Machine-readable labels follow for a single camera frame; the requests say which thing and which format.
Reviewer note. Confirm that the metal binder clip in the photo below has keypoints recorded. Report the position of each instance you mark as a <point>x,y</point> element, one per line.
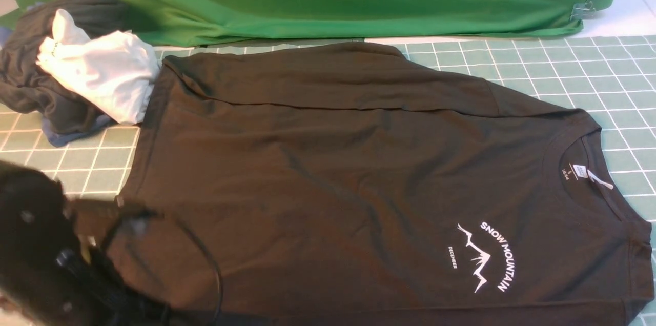
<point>583,11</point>

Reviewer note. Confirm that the white crumpled shirt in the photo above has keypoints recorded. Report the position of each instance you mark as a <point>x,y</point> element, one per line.
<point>115,72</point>

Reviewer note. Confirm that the gray long-sleeved shirt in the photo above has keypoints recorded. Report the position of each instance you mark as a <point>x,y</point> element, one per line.
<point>346,185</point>

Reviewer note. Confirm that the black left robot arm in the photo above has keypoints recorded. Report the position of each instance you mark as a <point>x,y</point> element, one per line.
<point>52,276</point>

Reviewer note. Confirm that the green grid table mat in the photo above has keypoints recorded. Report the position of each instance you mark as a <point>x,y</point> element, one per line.
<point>612,78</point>

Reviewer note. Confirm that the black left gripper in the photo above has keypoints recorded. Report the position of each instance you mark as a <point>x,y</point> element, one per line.
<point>97,296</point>

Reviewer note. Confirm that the dark gray crumpled garment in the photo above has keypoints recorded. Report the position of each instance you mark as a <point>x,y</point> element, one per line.
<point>95,17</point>

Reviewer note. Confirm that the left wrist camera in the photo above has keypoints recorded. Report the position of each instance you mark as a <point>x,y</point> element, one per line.
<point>89,214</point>

